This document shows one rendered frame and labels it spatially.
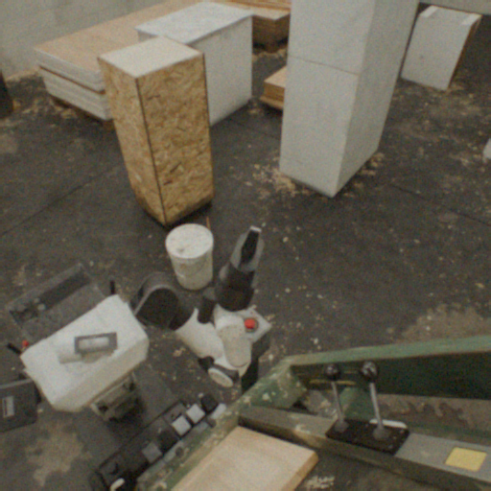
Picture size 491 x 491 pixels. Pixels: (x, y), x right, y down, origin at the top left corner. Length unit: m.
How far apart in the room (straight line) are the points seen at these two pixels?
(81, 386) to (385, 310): 2.12
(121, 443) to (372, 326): 1.60
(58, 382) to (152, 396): 1.24
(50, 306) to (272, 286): 1.88
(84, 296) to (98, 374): 0.19
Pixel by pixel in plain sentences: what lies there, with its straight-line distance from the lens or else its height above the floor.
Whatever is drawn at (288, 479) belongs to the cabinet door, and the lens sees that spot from 0.91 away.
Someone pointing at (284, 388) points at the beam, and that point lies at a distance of 1.42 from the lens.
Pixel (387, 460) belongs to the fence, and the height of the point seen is 1.50.
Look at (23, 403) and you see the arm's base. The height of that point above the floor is 1.33.
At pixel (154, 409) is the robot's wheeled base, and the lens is 2.20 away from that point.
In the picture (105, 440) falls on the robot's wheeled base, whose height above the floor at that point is 0.17.
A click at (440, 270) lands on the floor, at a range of 3.13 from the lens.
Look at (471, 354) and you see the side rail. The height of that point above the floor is 1.54.
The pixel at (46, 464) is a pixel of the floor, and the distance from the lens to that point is 2.47.
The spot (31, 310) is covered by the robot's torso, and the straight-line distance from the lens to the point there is 1.07.
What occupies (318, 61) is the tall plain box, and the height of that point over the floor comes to 1.10.
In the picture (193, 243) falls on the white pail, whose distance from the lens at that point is 2.52.
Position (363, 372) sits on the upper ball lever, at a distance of 0.72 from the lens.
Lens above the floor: 2.19
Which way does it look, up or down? 47 degrees down
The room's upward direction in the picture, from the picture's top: straight up
